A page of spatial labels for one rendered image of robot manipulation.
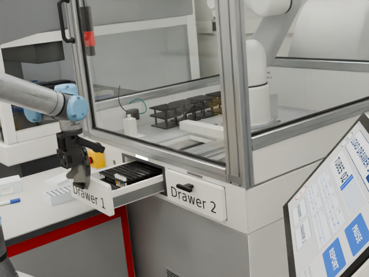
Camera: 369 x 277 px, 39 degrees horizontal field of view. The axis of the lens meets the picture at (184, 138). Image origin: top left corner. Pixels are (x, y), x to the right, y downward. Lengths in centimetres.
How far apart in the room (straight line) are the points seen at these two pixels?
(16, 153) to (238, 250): 132
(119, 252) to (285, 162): 84
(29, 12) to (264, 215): 150
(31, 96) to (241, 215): 70
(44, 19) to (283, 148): 142
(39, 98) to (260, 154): 66
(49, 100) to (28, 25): 109
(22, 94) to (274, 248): 90
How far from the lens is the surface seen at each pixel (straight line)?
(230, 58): 147
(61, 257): 204
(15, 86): 147
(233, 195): 159
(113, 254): 215
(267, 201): 163
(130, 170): 194
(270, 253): 171
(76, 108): 157
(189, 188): 167
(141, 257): 220
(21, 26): 256
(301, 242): 111
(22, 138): 260
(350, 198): 104
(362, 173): 107
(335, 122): 182
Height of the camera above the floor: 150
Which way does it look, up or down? 15 degrees down
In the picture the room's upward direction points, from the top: 5 degrees counter-clockwise
